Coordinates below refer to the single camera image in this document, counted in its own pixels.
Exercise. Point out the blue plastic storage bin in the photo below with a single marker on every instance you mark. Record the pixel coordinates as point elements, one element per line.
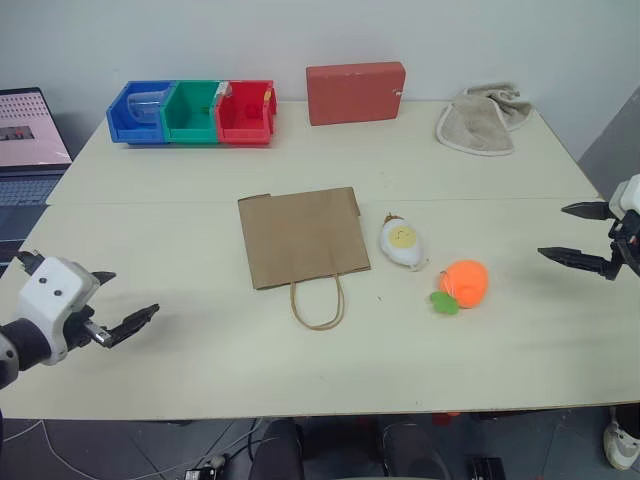
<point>120,125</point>

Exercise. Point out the red plastic storage bin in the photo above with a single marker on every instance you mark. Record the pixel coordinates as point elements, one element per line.
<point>242,127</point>

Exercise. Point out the orange carrot plush toy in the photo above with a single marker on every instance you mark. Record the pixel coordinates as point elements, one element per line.
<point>465,282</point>

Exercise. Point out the white shoe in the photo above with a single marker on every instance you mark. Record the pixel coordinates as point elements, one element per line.
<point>620,440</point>

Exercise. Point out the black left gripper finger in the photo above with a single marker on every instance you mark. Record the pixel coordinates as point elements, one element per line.
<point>104,276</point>
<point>132,321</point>

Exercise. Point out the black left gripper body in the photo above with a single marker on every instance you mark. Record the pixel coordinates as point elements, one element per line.
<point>80,327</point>

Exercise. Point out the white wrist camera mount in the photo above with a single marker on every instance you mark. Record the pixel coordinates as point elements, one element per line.
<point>629,196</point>
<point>50,295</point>

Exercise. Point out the grey laptop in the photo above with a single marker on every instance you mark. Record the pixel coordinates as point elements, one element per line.
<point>25,130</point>

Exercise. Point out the red rectangular box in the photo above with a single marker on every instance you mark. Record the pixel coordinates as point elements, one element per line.
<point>352,95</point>

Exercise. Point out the black power adapter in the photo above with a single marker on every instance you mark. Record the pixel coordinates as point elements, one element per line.
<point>202,470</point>

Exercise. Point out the white egg plush toy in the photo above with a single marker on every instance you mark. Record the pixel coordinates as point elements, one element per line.
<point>400,245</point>

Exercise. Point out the green plastic storage bin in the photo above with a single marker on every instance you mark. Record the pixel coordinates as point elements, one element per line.
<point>187,125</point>

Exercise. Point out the clear plastic cup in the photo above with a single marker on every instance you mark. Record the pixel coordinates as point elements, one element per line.
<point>142,105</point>

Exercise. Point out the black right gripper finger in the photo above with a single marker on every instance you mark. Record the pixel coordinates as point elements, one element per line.
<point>582,260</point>
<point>590,210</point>

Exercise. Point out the beige towel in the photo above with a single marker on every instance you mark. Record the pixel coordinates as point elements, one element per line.
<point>475,125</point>

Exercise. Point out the brown paper bag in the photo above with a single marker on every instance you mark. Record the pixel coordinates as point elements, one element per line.
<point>300,235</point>

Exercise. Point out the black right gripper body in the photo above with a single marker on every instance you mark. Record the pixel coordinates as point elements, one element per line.
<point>627,240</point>

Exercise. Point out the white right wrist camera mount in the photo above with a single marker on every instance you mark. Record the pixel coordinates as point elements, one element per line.
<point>629,196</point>

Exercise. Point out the dark rounded shape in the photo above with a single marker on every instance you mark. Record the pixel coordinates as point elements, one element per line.
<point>277,450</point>

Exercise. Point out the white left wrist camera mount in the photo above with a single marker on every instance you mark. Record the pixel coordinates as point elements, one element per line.
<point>50,295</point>

